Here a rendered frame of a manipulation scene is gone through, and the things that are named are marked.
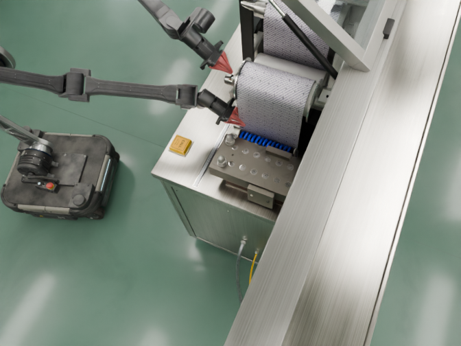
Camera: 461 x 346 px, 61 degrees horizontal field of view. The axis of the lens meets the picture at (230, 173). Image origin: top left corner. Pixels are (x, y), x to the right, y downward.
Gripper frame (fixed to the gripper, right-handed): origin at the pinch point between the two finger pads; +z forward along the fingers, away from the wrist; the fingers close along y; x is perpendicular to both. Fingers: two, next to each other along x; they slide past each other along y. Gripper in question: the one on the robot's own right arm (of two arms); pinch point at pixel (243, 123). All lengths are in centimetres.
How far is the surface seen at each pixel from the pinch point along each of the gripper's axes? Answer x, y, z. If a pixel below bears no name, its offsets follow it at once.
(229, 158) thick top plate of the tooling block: -3.4, 13.6, 2.0
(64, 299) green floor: -133, 87, -16
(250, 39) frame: 1.4, -33.0, -14.0
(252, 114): 9.1, 0.3, -0.7
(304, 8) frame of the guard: 72, 14, -17
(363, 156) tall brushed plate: 53, 20, 18
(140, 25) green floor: -169, -123, -78
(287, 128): 14.8, 0.2, 11.1
